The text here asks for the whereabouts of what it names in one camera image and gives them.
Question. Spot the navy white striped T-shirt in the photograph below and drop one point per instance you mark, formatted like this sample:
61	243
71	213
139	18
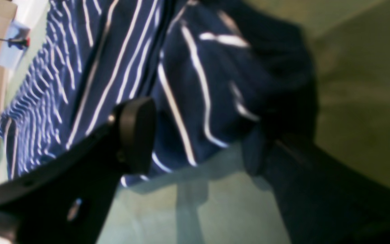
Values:
215	69

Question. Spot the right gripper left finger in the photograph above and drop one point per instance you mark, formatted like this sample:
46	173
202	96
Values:
67	200

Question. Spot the light green table cloth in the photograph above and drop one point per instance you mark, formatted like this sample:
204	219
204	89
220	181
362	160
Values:
218	202

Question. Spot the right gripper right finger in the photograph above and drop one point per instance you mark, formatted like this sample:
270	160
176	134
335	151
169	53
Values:
321	200

